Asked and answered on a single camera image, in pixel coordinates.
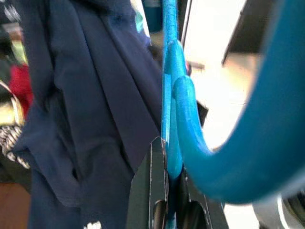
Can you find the plain navy garment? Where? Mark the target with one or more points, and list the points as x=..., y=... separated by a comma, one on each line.
x=95, y=107

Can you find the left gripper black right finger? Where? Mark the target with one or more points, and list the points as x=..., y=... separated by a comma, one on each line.
x=197, y=214

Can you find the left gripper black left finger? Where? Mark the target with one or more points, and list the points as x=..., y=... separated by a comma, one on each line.
x=147, y=190

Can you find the blue plastic hanger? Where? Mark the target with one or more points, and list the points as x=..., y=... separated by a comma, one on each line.
x=238, y=171

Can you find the dark red cloth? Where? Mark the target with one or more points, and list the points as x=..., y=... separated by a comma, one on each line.
x=21, y=88

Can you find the black white patterned cloth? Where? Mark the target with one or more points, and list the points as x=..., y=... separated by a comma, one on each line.
x=12, y=140

